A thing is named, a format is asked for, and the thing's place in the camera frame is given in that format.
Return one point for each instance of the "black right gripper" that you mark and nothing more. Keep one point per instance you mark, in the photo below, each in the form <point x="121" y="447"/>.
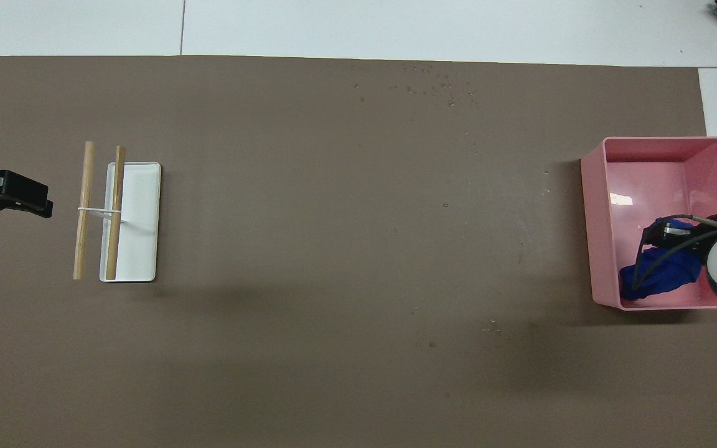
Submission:
<point x="691" y="239"/>

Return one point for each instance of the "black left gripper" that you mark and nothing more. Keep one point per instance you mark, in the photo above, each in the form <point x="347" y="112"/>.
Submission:
<point x="19" y="193"/>

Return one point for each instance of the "blue towel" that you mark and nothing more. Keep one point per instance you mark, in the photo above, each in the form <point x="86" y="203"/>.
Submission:
<point x="670" y="277"/>

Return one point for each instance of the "pink plastic bin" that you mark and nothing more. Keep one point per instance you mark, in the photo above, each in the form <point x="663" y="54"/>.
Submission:
<point x="645" y="186"/>

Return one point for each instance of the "white rack with wooden bars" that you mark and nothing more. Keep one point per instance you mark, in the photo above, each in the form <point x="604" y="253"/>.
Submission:
<point x="137" y="224"/>

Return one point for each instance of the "brown table mat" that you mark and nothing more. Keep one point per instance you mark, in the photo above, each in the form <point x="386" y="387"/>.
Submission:
<point x="333" y="280"/>

